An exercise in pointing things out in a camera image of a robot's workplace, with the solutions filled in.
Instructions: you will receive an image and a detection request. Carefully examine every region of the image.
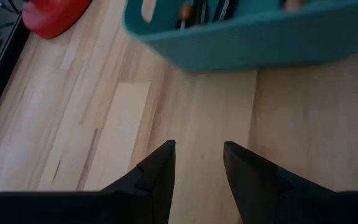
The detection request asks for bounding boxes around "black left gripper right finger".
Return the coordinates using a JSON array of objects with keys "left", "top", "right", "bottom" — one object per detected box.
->
[{"left": 223, "top": 141, "right": 347, "bottom": 224}]

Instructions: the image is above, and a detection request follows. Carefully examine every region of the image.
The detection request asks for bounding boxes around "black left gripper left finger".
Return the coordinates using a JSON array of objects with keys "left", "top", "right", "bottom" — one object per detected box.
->
[{"left": 99, "top": 139, "right": 177, "bottom": 224}]

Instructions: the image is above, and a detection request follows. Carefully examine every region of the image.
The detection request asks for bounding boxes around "teal plastic bin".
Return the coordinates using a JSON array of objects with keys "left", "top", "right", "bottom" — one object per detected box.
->
[{"left": 122, "top": 0, "right": 358, "bottom": 73}]

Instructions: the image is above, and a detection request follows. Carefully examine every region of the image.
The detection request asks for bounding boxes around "red desk lamp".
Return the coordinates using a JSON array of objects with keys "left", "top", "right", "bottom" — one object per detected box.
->
[{"left": 21, "top": 0, "right": 93, "bottom": 40}]

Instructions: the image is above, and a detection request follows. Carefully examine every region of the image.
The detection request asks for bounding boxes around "black aluminium table frame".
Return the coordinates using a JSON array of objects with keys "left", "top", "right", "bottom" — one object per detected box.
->
[{"left": 0, "top": 12, "right": 31, "bottom": 139}]

